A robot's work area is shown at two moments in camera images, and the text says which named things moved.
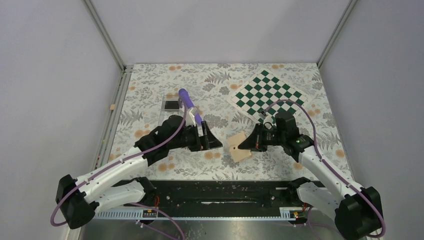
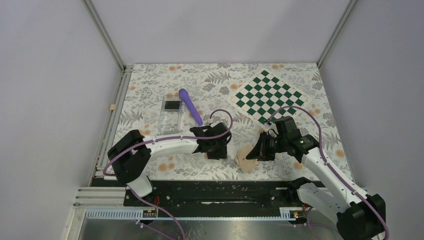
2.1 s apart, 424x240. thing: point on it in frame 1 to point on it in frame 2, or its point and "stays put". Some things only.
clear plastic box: x=170 y=107 stays put
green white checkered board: x=256 y=95 stays put
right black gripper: x=255 y=141 to x=260 y=152
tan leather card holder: x=234 y=141 to x=246 y=164
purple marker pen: x=189 y=103 stays put
